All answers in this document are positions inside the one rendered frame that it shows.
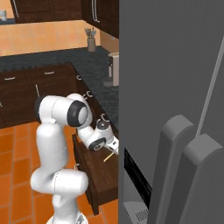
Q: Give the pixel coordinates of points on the white cup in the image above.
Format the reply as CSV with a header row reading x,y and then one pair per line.
x,y
3,15

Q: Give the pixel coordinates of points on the open dark wooden drawer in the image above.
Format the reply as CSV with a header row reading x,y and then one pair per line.
x,y
99,175

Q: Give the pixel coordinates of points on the thin grey fridge bar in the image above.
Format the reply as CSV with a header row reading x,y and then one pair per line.
x,y
210,87

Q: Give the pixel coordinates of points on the grey utensil pot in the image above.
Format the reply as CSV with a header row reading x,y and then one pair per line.
x,y
91,45

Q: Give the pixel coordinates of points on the yellow straw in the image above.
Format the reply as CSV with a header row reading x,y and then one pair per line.
x,y
109,157

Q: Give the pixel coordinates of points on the grey kitchen utensils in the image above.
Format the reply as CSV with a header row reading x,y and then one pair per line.
x,y
90,33

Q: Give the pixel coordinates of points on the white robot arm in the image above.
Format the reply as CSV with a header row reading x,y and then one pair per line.
x,y
49,145

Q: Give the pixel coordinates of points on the beige coffee machine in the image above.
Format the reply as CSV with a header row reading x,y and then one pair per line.
x,y
114,68

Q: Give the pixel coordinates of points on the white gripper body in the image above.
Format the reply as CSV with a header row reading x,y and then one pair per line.
x,y
113,149

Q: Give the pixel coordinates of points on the dark wooden base cupboards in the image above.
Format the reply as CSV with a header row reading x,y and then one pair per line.
x,y
20,99

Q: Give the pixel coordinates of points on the dark wooden drawer stack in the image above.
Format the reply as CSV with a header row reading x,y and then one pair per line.
x,y
93,102

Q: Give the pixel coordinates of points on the grey fridge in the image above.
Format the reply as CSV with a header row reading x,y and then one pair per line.
x,y
169,73

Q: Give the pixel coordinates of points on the dark wooden wall cupboards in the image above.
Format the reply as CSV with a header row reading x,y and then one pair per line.
x,y
105,14
46,10

